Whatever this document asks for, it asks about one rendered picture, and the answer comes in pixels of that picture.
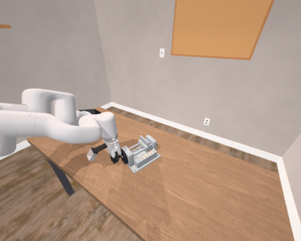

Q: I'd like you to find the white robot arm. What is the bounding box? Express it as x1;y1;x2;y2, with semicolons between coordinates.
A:
0;89;118;157

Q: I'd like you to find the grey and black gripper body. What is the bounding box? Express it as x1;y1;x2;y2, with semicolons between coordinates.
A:
105;138;121;158

